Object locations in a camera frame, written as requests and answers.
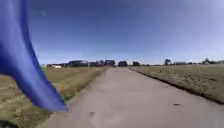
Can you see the row of distant buildings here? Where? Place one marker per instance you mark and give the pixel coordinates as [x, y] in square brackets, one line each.
[181, 63]

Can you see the row of dark trees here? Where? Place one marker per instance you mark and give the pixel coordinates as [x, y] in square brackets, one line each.
[110, 63]

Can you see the dry grass field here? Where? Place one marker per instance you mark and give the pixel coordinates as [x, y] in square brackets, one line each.
[190, 78]

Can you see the blue cloth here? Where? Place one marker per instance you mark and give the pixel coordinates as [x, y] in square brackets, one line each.
[20, 60]

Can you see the grey concrete path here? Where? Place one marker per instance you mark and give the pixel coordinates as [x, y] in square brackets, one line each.
[133, 103]

